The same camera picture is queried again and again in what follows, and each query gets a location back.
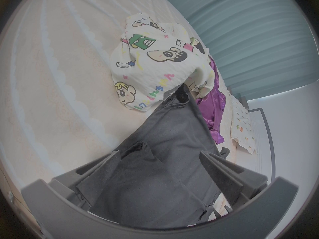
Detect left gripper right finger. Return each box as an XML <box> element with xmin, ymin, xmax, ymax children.
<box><xmin>199</xmin><ymin>150</ymin><xmax>268</xmax><ymax>206</ymax></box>

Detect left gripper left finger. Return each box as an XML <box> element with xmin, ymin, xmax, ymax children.
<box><xmin>51</xmin><ymin>150</ymin><xmax>121</xmax><ymax>206</ymax></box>

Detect black T-shirt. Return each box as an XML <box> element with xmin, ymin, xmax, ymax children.
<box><xmin>88</xmin><ymin>84</ymin><xmax>233</xmax><ymax>228</ymax></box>

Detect bed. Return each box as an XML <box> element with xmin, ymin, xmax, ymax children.
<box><xmin>0</xmin><ymin>0</ymin><xmax>277</xmax><ymax>231</ymax></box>

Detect white printed pillow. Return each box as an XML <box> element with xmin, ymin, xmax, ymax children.
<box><xmin>230</xmin><ymin>101</ymin><xmax>257</xmax><ymax>154</ymax></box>

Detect purple satin garment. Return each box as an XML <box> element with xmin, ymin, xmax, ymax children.
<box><xmin>196</xmin><ymin>55</ymin><xmax>226</xmax><ymax>145</ymax></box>

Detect white printed pyjama garment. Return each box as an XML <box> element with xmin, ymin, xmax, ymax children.
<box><xmin>110</xmin><ymin>12</ymin><xmax>215</xmax><ymax>112</ymax></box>

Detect blue-green curtain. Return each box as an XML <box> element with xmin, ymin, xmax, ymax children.
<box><xmin>142</xmin><ymin>0</ymin><xmax>319</xmax><ymax>101</ymax></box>

